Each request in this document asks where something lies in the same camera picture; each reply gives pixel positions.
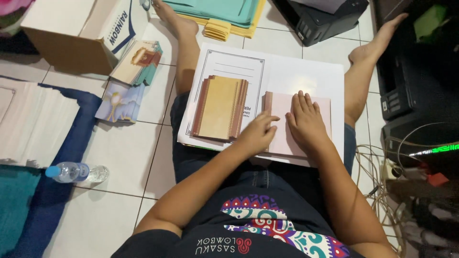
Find person's left hand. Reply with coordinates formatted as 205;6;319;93
237;109;281;157

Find person's right hand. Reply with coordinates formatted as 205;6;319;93
285;90;332;153

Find pink card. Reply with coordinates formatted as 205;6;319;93
263;91;333;159

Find stack of tan folded cards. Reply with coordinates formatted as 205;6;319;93
191;75;249;142

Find white bordered paper sheet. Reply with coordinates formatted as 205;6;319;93
177;42;345;168

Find dark blue denim shorts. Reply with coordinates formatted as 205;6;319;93
170;91;358;203

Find person's right leg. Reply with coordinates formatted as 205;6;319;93
344;12;410;128

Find person's leg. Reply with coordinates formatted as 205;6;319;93
151;0;201;96
344;12;410;128

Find black patterned shirt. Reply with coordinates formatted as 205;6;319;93
110;182;367;258

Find white power strip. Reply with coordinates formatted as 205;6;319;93
380;159;407;180

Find small black printer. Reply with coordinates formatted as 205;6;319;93
272;0;370;47

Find stack of yellow paper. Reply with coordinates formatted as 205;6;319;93
177;0;267;39

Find stack of yellow envelopes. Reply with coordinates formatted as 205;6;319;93
203;18;232;42

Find person's left leg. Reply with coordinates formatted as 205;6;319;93
151;0;201;96

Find large black printer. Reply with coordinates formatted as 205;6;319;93
376;45;459;122

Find black device with green light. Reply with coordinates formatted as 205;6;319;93
381;114;459;170

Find stack of teal paper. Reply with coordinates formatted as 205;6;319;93
162;0;260;28

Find stack of tan teal cards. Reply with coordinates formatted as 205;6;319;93
110;39;164;87

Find stack of blue printed cards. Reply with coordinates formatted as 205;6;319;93
95;80;146;124

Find heap of dark clutter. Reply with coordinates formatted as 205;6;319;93
394;192;459;258

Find clear plastic water bottle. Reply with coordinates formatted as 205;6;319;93
45;161;110;183

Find dark blue mat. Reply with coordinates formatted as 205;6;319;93
0;75;103;258

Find open cardboard box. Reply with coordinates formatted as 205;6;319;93
20;0;150;76

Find stack of white paper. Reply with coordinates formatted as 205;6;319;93
0;77;80;169

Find teal cloth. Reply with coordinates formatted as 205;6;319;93
0;166;43;257

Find pink green cloth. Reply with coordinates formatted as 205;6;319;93
0;0;36;36

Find tangle of beige cables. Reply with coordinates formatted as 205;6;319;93
354;122;445;258

